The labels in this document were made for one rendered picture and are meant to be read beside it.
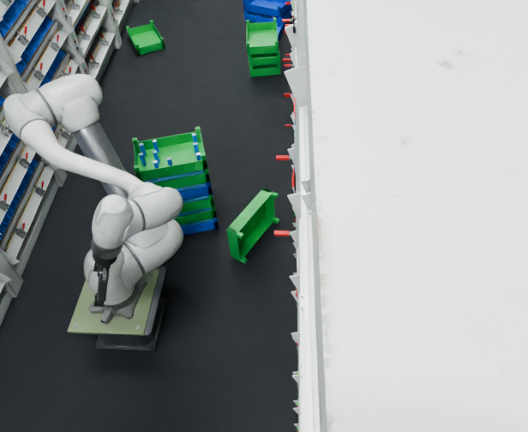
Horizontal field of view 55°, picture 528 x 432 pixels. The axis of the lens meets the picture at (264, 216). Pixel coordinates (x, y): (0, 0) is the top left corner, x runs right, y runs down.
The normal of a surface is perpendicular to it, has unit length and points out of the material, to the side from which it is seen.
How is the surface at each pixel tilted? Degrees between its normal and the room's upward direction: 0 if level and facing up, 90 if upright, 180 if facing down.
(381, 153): 0
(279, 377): 0
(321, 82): 0
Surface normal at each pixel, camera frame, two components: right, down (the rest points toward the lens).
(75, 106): 0.55, 0.19
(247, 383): -0.05, -0.66
